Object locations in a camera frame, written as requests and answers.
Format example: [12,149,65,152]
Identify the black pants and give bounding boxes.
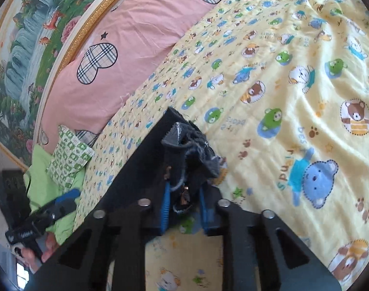
[76,107,223,237]

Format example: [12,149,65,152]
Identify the person's left hand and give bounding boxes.
[21,232,60,273]

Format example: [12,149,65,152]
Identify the light green quilt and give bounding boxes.
[24,145,77,244]

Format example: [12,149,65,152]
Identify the green white patterned pillow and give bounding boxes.
[47,125,94,188]

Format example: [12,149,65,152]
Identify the yellow cartoon bear bedsheet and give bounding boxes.
[75,0,369,290]

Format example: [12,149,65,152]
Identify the gold framed landscape painting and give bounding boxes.
[0,0,117,169]

